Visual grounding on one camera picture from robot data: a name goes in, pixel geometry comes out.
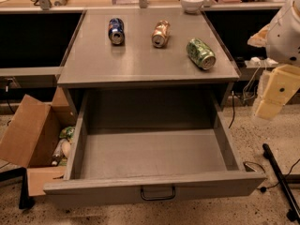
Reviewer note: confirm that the black stand leg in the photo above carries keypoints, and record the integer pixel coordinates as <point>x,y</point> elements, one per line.
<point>284,180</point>

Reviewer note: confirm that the grey drawer cabinet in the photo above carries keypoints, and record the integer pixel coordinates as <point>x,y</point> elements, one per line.
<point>93,61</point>

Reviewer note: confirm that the cardboard box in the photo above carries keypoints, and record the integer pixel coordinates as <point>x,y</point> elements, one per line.
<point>33,134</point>

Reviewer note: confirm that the green soda can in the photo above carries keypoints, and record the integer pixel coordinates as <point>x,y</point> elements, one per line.
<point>201,54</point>

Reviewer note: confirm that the clear plastic bottle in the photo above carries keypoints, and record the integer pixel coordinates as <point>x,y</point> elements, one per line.
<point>58,153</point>

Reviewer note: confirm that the white bowl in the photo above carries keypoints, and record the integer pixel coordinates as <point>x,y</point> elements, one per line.
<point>191,6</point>

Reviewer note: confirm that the open grey top drawer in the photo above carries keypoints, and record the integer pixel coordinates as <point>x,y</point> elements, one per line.
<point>156,137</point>

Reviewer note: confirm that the orange soda can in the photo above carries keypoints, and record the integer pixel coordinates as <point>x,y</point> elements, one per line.
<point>161,34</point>

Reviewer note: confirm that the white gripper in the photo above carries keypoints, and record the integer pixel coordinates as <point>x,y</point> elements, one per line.
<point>285,37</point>

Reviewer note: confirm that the black drawer handle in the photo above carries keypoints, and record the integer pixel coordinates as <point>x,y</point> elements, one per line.
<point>154,194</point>

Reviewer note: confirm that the green snack bag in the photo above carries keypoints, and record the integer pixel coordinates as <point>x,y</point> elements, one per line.
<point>67,133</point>

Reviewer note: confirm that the blue soda can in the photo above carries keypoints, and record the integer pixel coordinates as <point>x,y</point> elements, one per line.
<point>116,31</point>

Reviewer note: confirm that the white power strip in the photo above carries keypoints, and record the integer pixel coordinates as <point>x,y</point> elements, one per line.
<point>256,62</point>

